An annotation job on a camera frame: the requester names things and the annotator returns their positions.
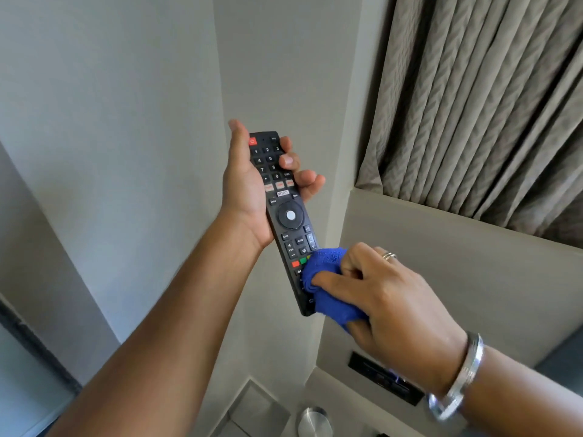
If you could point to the person's left thumb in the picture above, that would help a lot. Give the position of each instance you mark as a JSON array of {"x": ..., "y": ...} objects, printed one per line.
[{"x": 238, "y": 143}]

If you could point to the beige padded headboard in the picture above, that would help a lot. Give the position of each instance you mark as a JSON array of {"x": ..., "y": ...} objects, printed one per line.
[{"x": 451, "y": 291}]

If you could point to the person's right thumb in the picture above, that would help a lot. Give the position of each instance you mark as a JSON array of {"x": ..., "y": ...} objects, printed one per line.
[{"x": 364, "y": 334}]

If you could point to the beige patterned curtain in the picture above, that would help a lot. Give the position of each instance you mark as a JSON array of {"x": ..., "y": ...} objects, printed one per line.
[{"x": 483, "y": 104}]

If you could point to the person's left hand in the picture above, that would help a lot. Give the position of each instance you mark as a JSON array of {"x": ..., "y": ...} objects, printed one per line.
[{"x": 243, "y": 191}]

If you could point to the blue microfiber cloth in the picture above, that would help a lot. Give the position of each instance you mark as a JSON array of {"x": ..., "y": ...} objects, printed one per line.
[{"x": 325, "y": 286}]

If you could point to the person's left middle finger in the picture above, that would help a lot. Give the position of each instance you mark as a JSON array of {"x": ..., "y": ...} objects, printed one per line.
[{"x": 289, "y": 161}]

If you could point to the black remote control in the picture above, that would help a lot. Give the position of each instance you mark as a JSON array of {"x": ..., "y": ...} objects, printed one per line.
[{"x": 284, "y": 218}]

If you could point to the person's right middle finger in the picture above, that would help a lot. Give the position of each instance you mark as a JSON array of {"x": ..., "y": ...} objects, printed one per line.
[{"x": 357, "y": 259}]

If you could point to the black wall switch panel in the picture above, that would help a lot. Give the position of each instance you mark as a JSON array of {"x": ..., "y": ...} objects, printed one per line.
[{"x": 385, "y": 377}]

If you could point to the person's right forearm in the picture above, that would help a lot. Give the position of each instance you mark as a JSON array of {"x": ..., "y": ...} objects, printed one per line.
[{"x": 524, "y": 395}]

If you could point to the round silver metal lid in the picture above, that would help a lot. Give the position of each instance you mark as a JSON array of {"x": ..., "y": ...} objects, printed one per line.
[{"x": 314, "y": 422}]

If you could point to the person's left forearm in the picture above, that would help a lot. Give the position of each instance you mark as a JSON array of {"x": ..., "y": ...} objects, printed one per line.
[{"x": 155, "y": 341}]

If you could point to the person's right hand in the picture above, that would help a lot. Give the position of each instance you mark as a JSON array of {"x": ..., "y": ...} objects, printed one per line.
[{"x": 401, "y": 309}]

